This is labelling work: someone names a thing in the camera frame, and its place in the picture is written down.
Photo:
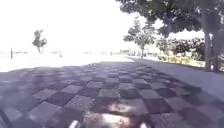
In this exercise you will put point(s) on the checkered paved path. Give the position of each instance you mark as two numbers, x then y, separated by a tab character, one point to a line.
106	90

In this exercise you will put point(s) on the grass strip by hedge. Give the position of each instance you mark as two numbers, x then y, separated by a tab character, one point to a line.
181	60

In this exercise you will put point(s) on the short dark post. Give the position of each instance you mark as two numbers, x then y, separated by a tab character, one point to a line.
11	53

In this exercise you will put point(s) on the robot's own part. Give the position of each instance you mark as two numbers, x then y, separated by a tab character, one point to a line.
74	124
143	125

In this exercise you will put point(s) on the big tree with grey trunk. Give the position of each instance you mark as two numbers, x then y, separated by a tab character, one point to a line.
208	43

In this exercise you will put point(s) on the lone leafy tree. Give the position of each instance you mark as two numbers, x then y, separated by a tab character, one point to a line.
39	41

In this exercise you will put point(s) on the green hedge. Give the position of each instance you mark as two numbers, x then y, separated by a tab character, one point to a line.
181	48

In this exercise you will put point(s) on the smooth grey paved strip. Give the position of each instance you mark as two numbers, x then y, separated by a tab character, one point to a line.
196	78

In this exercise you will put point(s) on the slim leafy tree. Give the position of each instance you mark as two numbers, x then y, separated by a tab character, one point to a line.
142	36

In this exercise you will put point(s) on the pale open pavement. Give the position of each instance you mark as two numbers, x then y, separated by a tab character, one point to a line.
50	61

